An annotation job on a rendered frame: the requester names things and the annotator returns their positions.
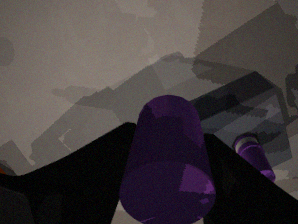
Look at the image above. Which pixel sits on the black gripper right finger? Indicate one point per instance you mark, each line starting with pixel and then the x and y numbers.
pixel 244 196

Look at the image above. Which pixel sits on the dark purple marker cap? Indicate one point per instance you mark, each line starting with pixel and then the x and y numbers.
pixel 167 178

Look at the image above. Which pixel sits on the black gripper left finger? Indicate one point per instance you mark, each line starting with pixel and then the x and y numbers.
pixel 82 188

